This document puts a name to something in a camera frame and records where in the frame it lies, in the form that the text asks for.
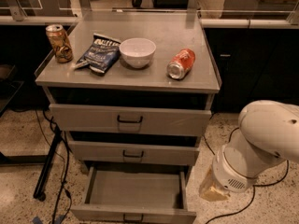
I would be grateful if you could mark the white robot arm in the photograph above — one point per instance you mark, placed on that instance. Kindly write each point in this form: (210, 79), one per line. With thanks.
(267, 135)

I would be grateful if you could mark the gold soda can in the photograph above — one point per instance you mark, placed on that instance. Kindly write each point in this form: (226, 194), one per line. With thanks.
(59, 41)

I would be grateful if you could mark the white bowl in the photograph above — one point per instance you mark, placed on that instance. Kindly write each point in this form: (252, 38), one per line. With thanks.
(137, 52)

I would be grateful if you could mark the blue chip bag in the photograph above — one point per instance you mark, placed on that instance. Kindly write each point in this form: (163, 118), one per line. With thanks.
(101, 54)

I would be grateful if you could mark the orange soda can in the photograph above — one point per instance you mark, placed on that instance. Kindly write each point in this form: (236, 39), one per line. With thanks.
(181, 64)

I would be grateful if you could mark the grey middle drawer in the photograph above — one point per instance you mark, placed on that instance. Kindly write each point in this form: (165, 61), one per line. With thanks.
(137, 148)

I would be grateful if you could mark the grey drawer cabinet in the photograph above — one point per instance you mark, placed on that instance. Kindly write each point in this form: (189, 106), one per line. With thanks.
(171, 32)

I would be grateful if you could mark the black stand leg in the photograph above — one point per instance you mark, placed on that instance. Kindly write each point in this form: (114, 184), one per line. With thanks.
(39, 193)

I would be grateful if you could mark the grey drawer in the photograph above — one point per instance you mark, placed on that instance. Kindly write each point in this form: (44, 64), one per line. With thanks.
(135, 193)
(137, 148)
(121, 111)

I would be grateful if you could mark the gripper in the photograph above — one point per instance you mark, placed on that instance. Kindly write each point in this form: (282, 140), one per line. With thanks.
(230, 175)

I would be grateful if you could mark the grey top drawer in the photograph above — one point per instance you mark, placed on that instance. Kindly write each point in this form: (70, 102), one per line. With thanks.
(121, 111)

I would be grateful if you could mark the grey bottom drawer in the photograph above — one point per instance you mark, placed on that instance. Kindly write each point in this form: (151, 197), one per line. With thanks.
(135, 193)

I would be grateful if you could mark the white counter rail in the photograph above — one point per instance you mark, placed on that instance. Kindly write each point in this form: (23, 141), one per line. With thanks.
(206, 23)

